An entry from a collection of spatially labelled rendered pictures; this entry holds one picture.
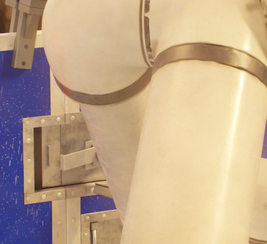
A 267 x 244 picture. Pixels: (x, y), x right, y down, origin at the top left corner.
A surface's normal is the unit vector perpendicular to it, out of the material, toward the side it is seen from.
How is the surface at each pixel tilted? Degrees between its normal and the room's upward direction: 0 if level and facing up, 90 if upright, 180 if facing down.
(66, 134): 90
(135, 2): 74
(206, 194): 53
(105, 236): 90
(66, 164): 90
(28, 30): 120
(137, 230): 57
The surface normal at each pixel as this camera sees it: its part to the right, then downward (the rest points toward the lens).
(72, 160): 0.74, 0.15
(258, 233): -0.62, 0.18
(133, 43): -0.22, 0.63
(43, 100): 0.44, 0.21
